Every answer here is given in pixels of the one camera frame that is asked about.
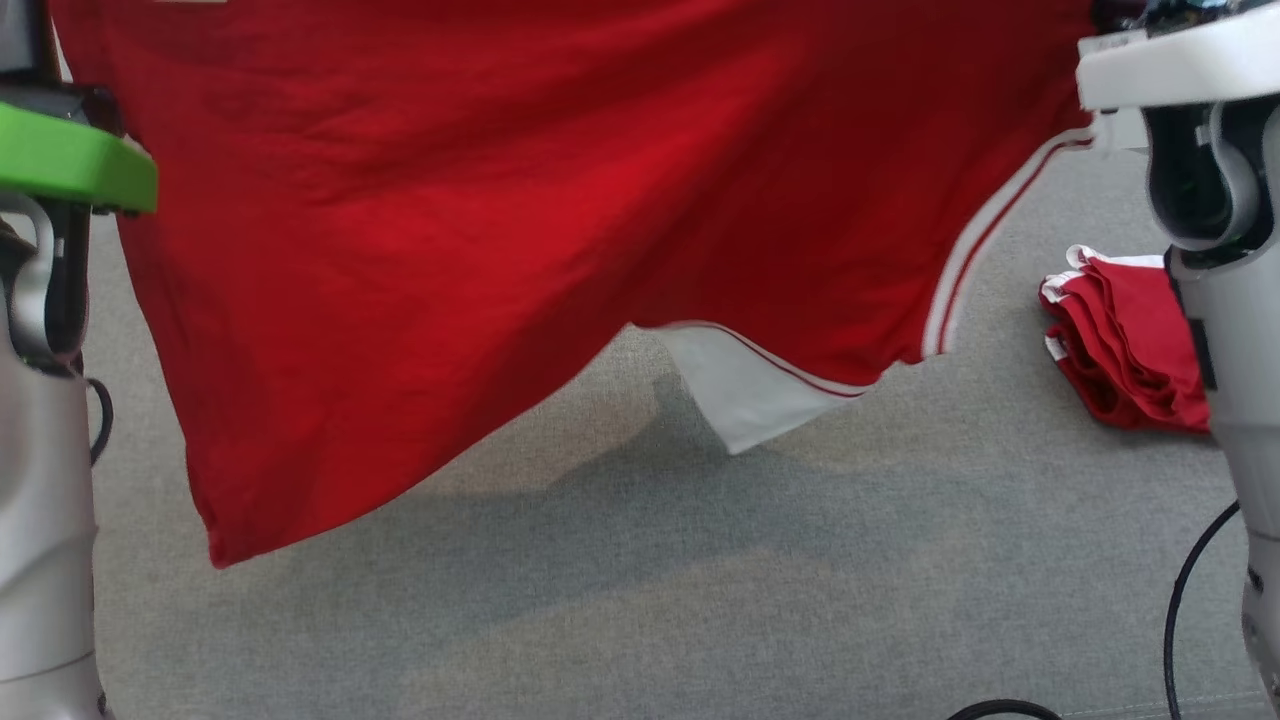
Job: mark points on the folded red garment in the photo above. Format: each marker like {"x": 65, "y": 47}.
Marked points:
{"x": 1130, "y": 340}

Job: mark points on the red white lettered jersey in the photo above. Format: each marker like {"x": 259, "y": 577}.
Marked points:
{"x": 500, "y": 220}

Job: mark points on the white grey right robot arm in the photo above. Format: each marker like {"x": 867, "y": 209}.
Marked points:
{"x": 1250, "y": 380}

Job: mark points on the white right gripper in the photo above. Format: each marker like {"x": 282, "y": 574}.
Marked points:
{"x": 1180, "y": 70}

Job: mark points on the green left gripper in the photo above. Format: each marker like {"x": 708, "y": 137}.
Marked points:
{"x": 70, "y": 160}

